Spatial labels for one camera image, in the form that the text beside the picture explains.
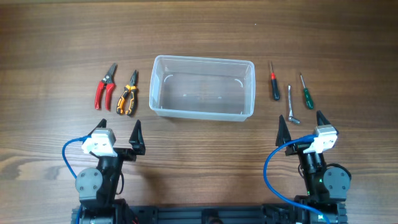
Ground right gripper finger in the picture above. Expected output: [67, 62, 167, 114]
[316, 110, 339, 134]
[275, 115, 292, 147]

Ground left blue cable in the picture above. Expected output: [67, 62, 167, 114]
[61, 136, 92, 224]

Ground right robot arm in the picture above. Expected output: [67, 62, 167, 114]
[264, 141, 352, 223]

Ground blue cable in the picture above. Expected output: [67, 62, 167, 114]
[262, 134, 331, 224]
[61, 136, 92, 224]

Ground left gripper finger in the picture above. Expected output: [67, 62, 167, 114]
[88, 119, 107, 136]
[129, 119, 146, 156]

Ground silver socket wrench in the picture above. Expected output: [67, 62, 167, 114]
[288, 84, 300, 124]

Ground orange black needle-nose pliers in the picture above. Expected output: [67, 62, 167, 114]
[116, 70, 138, 116]

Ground red handled cutting pliers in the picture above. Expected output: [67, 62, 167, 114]
[95, 63, 118, 111]

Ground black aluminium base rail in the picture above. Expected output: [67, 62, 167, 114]
[71, 203, 348, 224]

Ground clear plastic container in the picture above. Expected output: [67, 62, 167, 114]
[149, 55, 256, 121]

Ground green handled screwdriver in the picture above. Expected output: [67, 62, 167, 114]
[300, 73, 314, 110]

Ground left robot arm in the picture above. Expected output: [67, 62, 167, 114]
[72, 119, 146, 223]

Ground red black screwdriver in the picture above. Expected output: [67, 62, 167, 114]
[269, 61, 280, 101]

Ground right blue cable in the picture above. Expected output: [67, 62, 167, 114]
[262, 134, 331, 224]

